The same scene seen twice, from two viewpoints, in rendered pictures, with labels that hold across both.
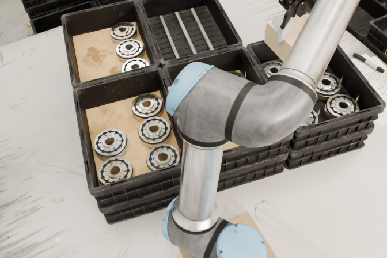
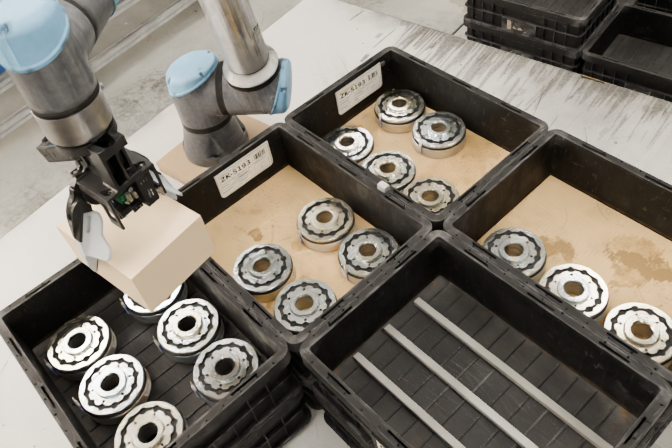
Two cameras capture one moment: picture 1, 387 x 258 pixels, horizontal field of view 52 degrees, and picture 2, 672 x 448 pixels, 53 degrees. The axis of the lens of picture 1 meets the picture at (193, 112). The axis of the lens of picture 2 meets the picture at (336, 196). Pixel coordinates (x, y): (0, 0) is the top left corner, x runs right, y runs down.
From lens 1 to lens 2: 157 cm
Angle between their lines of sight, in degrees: 80
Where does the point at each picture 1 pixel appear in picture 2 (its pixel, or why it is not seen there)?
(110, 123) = (472, 166)
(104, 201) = (388, 82)
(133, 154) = (399, 145)
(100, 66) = (600, 246)
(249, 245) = (182, 68)
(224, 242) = (208, 57)
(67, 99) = not seen: hidden behind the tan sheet
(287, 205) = not seen: hidden behind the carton
